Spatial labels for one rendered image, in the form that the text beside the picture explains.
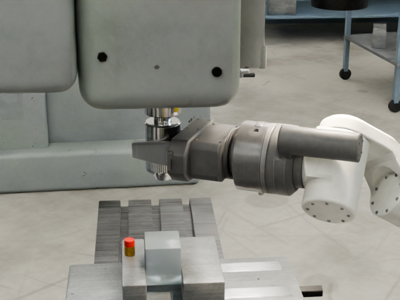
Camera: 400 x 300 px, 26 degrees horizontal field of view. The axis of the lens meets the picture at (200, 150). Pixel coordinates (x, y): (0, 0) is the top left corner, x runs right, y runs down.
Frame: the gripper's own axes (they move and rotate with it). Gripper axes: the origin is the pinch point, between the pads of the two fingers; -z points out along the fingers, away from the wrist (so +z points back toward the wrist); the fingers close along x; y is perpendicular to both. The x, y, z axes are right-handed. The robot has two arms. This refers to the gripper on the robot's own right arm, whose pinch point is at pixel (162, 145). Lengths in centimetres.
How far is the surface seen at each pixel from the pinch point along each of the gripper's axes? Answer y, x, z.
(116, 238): 33, -33, -24
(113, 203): 32, -48, -32
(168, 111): -5.4, 1.8, 1.7
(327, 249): 123, -221, -23
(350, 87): 122, -462, -62
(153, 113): -5.0, 2.4, -0.1
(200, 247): 21.9, -14.9, -0.5
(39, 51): -15.8, 16.7, -7.2
